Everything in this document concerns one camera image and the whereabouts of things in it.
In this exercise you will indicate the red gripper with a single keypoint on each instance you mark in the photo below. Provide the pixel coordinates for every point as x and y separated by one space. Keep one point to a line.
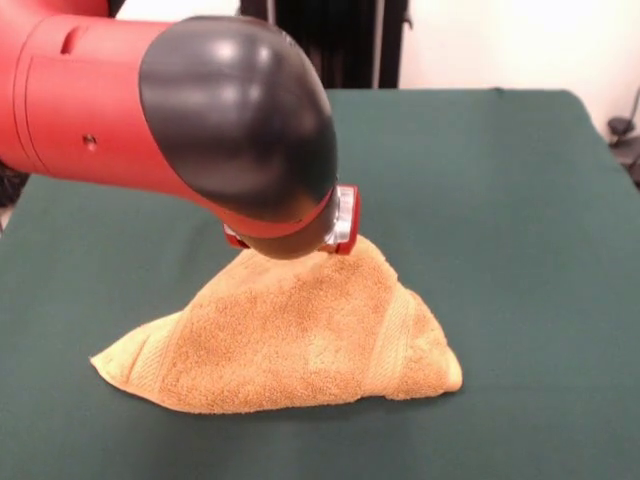
354 220

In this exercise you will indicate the tan towel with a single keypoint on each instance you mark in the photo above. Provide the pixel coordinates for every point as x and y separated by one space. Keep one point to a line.
300 340

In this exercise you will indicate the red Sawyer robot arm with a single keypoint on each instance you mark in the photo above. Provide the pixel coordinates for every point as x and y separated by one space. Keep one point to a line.
150 110

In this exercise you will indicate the dark green table cloth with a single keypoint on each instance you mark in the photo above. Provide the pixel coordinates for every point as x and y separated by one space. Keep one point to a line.
500 225

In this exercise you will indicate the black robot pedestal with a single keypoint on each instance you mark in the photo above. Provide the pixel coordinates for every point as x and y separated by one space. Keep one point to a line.
350 45

